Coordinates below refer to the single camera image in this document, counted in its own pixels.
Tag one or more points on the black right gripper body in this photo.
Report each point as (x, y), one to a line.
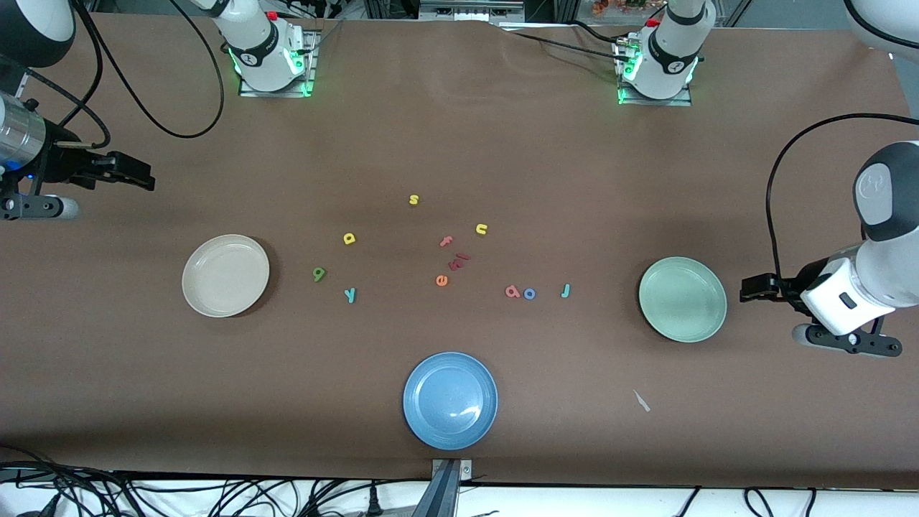
(63, 162)

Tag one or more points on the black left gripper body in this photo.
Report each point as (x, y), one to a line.
(805, 276)

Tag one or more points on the pink letter a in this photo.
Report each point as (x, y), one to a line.
(512, 291)

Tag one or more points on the teal letter y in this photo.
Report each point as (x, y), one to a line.
(350, 296)

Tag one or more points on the light green plate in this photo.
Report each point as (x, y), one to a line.
(682, 299)

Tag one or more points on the beige brown plate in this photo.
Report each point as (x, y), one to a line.
(225, 276)

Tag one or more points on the white tape scrap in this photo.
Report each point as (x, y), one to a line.
(641, 401)

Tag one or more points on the brown table cover sheet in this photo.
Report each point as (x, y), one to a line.
(574, 158)

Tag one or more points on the orange artificial flowers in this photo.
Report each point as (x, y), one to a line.
(617, 6)

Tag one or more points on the blue plate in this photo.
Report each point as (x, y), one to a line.
(450, 401)

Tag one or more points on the black power plug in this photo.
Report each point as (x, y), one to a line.
(374, 502)

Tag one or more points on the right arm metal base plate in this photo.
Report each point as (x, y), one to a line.
(276, 94)

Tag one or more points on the grey metal camera stand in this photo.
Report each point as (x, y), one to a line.
(446, 488)

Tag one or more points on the silver metal bracket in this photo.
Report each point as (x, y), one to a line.
(467, 11)

